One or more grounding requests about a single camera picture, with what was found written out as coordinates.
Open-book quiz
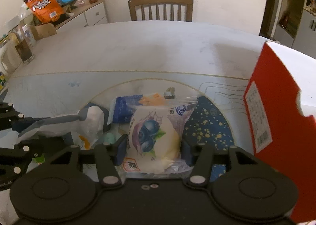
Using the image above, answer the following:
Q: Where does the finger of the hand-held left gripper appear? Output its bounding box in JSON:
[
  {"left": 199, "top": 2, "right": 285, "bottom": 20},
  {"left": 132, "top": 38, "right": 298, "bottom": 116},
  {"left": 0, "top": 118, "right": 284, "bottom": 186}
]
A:
[
  {"left": 0, "top": 103, "right": 46, "bottom": 132},
  {"left": 0, "top": 136, "right": 66, "bottom": 175}
]

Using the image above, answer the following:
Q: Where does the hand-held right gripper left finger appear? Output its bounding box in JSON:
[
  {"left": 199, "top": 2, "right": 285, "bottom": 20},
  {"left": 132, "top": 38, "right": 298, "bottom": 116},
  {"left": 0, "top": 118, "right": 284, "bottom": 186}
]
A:
[{"left": 49, "top": 135, "right": 127, "bottom": 187}]

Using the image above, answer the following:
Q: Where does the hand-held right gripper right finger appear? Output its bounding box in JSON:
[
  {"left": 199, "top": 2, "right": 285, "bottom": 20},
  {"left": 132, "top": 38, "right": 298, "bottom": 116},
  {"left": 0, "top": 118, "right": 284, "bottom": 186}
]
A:
[{"left": 181, "top": 141, "right": 260, "bottom": 187}]

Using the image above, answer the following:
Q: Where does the blueberry bread packet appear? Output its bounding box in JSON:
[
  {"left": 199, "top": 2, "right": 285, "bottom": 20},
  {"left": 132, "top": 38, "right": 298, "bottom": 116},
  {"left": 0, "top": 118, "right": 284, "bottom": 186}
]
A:
[{"left": 121, "top": 97, "right": 198, "bottom": 178}]

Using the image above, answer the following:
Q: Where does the blue cracker packet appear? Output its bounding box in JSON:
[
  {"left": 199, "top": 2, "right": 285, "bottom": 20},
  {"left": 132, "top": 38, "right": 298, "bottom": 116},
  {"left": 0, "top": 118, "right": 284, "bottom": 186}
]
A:
[{"left": 110, "top": 93, "right": 166, "bottom": 124}]

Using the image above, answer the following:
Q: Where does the white plastic bag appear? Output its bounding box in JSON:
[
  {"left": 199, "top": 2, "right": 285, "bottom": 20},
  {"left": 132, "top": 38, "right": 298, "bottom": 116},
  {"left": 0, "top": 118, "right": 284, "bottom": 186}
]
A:
[{"left": 17, "top": 106, "right": 109, "bottom": 151}]

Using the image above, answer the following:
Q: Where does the red cardboard shoe box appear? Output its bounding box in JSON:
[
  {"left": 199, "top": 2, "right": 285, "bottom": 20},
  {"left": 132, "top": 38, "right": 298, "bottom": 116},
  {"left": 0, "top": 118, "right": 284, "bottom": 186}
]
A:
[{"left": 243, "top": 41, "right": 316, "bottom": 224}]

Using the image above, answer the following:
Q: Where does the white marble desktop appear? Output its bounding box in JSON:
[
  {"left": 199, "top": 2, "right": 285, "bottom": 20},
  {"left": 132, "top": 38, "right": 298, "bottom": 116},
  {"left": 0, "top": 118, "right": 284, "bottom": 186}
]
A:
[{"left": 0, "top": 21, "right": 316, "bottom": 181}]

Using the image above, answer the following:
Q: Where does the colourful puzzle cube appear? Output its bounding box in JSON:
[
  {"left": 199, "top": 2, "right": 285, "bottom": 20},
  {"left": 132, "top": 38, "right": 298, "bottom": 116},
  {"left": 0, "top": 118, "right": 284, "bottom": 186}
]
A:
[{"left": 0, "top": 69, "right": 9, "bottom": 92}]

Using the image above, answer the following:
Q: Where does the white kettle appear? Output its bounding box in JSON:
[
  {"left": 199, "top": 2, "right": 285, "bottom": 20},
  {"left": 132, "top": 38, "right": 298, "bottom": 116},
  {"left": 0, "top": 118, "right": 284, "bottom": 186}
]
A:
[{"left": 0, "top": 35, "right": 19, "bottom": 75}]

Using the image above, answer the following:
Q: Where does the glass bottle with dark liquid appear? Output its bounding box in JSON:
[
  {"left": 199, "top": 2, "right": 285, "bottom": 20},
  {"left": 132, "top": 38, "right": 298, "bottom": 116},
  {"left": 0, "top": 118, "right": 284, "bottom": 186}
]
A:
[{"left": 12, "top": 24, "right": 35, "bottom": 66}]

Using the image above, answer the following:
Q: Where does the brown cardboard box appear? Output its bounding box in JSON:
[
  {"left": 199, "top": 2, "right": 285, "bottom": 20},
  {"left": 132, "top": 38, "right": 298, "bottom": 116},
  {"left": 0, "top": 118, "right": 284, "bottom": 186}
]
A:
[{"left": 30, "top": 23, "right": 58, "bottom": 41}]

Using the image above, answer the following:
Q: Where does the clear glass jar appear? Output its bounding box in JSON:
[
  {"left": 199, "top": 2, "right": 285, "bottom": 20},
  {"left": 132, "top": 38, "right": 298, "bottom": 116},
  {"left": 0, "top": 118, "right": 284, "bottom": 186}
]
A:
[{"left": 18, "top": 3, "right": 35, "bottom": 25}]

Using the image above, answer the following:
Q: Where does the large orange snack bag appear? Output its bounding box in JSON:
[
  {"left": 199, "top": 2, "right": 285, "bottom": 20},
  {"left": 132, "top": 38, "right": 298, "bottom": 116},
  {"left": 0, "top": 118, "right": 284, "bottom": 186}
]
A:
[{"left": 23, "top": 0, "right": 66, "bottom": 23}]

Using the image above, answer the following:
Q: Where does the white sideboard cabinet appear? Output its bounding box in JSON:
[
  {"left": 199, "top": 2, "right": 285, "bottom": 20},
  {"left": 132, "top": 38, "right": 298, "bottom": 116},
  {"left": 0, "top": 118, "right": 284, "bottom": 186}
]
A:
[{"left": 53, "top": 0, "right": 108, "bottom": 33}]

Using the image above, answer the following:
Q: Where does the dark brown door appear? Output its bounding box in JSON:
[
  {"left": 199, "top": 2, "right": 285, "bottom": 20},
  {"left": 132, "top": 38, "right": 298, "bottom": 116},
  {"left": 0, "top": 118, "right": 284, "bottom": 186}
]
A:
[{"left": 259, "top": 0, "right": 278, "bottom": 40}]

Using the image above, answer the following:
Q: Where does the white wooden wall cabinet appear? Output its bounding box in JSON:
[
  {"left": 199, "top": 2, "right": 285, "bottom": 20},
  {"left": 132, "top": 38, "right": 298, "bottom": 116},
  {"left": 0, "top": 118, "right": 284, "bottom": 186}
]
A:
[{"left": 272, "top": 0, "right": 316, "bottom": 54}]

